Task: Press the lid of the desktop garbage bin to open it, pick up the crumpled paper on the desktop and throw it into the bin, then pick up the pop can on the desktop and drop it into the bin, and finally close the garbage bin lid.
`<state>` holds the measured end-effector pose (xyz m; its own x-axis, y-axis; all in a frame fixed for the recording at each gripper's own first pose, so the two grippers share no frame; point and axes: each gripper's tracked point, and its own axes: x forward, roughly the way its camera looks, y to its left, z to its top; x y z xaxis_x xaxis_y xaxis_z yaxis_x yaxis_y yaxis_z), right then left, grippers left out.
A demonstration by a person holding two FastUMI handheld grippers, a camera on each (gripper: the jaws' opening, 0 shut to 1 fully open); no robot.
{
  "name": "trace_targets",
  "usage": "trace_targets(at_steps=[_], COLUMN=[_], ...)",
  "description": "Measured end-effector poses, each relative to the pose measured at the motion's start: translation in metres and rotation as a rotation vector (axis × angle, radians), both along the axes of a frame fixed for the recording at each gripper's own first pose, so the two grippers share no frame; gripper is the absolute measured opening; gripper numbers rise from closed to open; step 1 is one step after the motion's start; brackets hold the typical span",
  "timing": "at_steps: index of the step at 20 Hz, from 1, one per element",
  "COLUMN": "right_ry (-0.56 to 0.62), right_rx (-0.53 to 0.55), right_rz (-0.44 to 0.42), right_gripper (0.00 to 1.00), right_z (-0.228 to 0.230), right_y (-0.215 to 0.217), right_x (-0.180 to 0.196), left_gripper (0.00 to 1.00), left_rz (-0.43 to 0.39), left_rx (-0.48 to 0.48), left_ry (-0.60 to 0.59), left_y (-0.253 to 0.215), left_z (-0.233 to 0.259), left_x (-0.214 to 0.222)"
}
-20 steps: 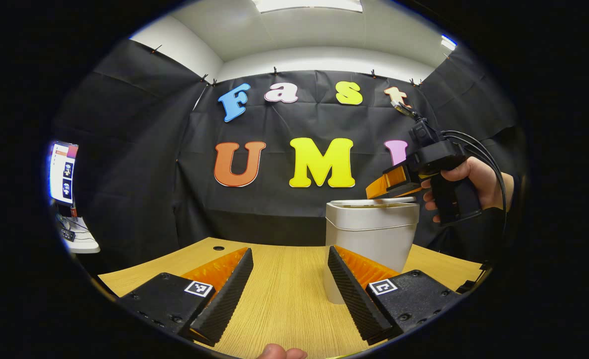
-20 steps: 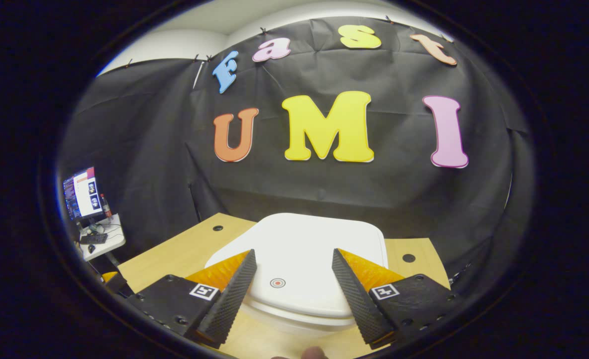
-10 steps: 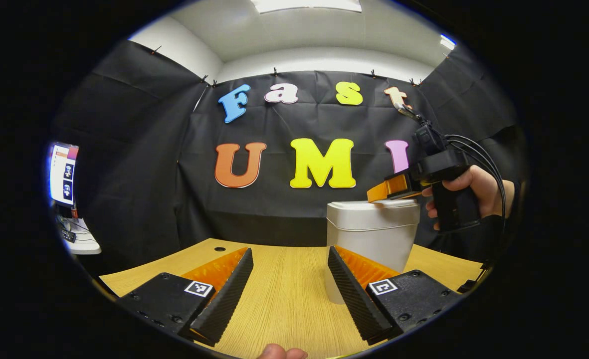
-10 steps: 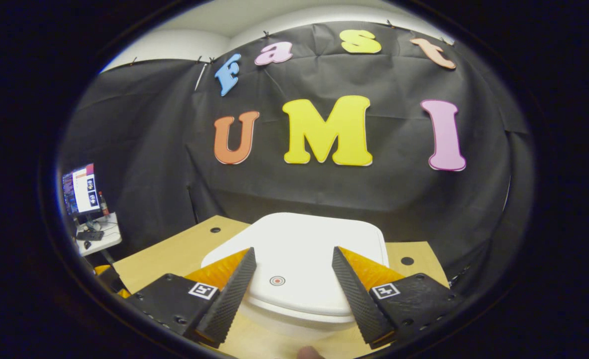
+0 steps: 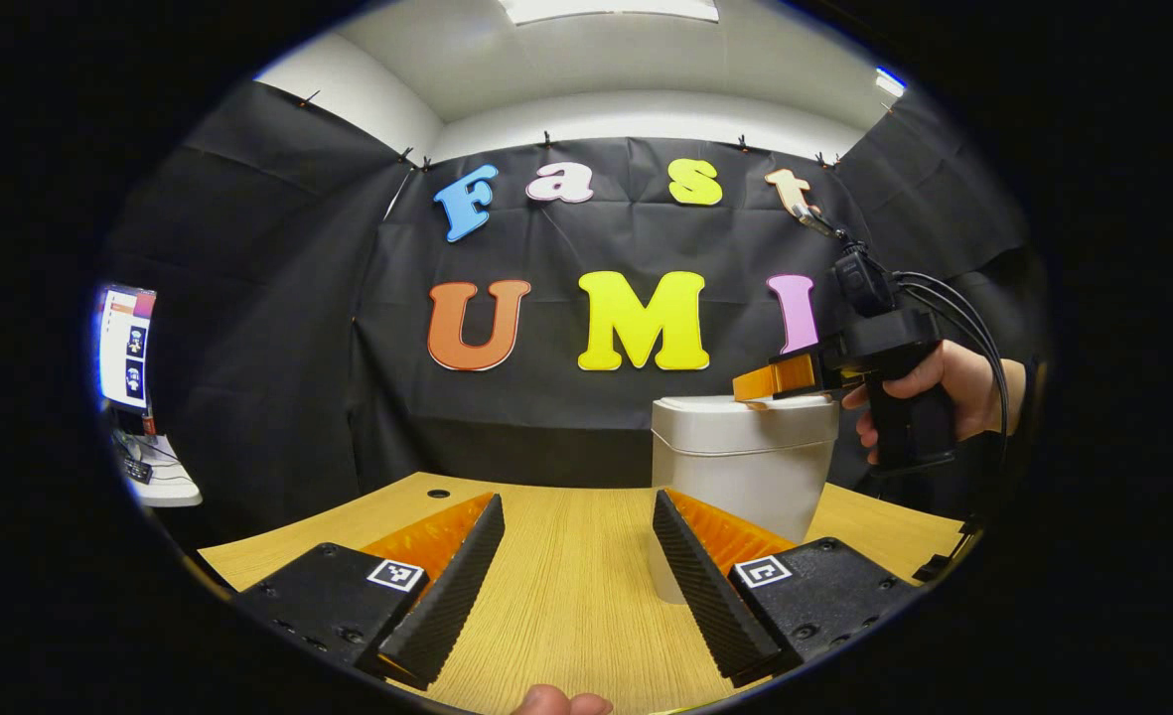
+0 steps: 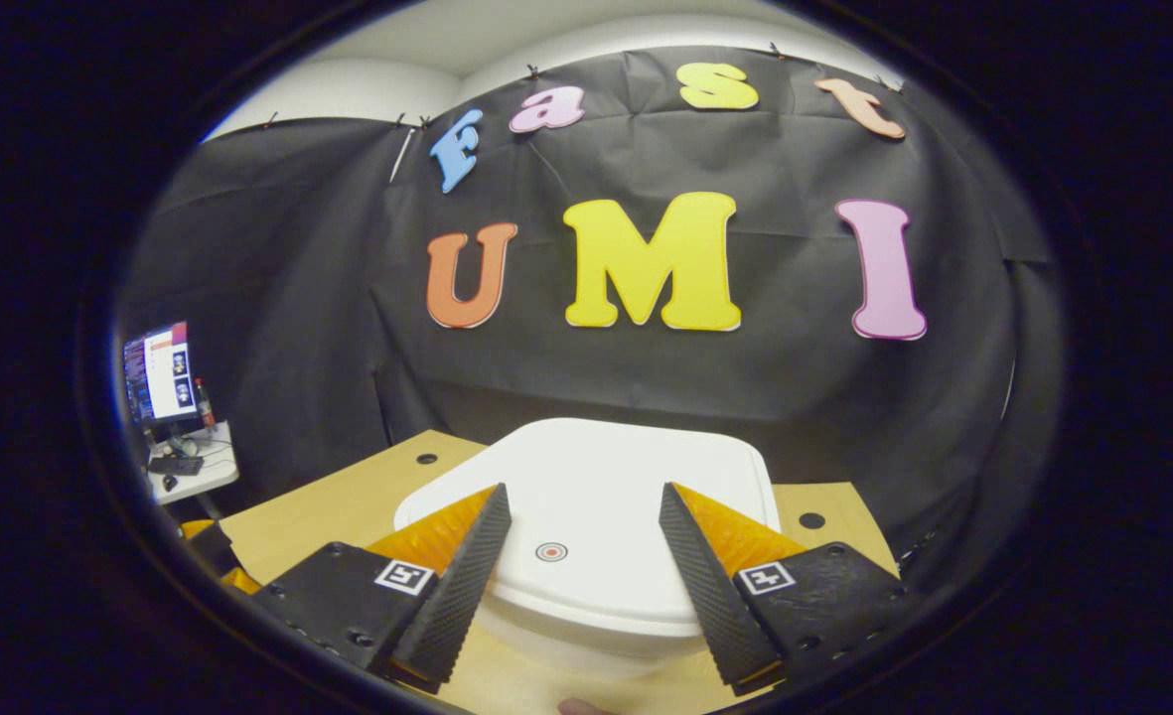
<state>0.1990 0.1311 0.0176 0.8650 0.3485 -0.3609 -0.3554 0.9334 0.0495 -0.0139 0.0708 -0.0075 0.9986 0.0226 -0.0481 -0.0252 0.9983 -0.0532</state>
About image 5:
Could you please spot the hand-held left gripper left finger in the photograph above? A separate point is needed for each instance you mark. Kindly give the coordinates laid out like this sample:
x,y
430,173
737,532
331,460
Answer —
x,y
452,596

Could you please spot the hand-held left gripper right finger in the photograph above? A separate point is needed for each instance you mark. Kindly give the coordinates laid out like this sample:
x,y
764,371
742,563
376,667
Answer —
x,y
705,606

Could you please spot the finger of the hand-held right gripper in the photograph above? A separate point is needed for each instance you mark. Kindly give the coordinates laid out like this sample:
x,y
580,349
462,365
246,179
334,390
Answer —
x,y
780,379

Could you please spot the white desktop garbage bin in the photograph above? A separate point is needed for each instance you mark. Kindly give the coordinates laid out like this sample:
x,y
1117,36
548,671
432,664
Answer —
x,y
735,467

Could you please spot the wooden desktop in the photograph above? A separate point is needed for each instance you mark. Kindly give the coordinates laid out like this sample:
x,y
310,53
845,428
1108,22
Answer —
x,y
576,596

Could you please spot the black desk edge clamp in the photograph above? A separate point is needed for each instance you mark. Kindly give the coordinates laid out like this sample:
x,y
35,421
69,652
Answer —
x,y
944,551

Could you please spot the small ceiling light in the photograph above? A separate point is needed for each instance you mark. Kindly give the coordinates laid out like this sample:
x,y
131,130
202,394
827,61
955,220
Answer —
x,y
890,81

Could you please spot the black backdrop cloth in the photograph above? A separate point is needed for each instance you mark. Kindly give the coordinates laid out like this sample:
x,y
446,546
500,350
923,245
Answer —
x,y
546,238

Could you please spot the white side table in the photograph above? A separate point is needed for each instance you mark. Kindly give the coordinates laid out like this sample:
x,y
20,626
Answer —
x,y
169,487

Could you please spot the ceiling light panel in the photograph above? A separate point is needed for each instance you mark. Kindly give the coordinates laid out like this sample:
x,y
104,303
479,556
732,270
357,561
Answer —
x,y
606,10

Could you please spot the computer monitor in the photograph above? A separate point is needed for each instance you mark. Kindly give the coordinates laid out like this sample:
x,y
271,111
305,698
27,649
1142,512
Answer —
x,y
127,348

